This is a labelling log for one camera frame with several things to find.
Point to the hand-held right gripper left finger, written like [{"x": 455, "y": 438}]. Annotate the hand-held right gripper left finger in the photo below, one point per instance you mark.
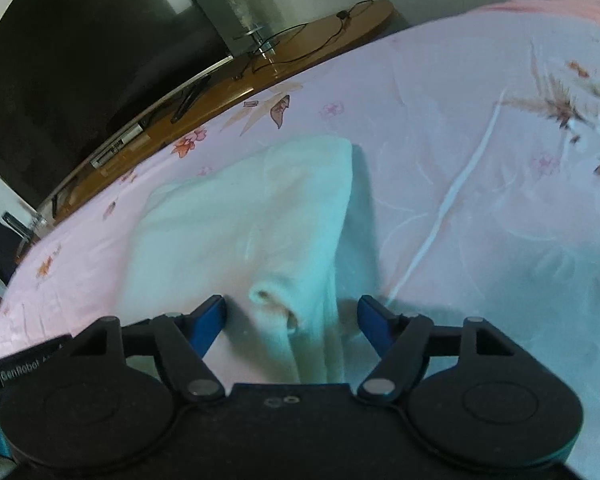
[{"x": 207, "y": 324}]

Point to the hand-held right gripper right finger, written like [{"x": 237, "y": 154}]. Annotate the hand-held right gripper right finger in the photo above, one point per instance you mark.
[{"x": 376, "y": 325}]

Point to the white small garment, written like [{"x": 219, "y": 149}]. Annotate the white small garment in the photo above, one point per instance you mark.
[{"x": 240, "y": 230}]

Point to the black chair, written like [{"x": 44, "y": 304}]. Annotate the black chair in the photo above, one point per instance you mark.
[{"x": 2, "y": 252}]

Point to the clear glass ornament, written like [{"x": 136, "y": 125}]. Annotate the clear glass ornament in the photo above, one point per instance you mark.
[{"x": 30, "y": 225}]

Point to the pink floral bed sheet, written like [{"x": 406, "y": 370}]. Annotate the pink floral bed sheet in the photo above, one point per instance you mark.
[{"x": 480, "y": 185}]

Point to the silver set-top box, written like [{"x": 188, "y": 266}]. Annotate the silver set-top box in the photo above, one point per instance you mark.
[{"x": 117, "y": 145}]

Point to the black remote control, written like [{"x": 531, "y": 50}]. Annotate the black remote control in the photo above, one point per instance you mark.
[{"x": 190, "y": 97}]

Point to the wooden television cabinet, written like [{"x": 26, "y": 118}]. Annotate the wooden television cabinet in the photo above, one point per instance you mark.
[{"x": 220, "y": 95}]

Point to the black television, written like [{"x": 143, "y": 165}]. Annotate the black television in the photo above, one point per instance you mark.
[{"x": 80, "y": 60}]

